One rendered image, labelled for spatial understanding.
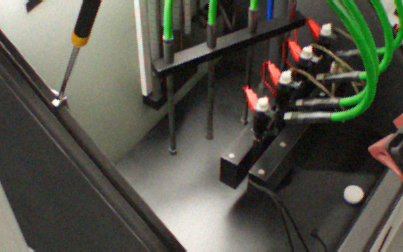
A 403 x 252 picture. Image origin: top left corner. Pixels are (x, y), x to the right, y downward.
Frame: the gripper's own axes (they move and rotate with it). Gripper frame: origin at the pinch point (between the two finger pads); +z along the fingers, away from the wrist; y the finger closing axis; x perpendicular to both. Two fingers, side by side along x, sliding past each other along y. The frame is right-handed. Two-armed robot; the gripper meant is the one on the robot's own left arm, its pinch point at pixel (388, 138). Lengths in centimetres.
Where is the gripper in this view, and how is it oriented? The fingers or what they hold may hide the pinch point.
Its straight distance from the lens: 78.5
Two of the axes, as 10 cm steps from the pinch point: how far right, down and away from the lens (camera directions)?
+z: -3.5, -0.2, 9.4
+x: 6.1, 7.5, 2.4
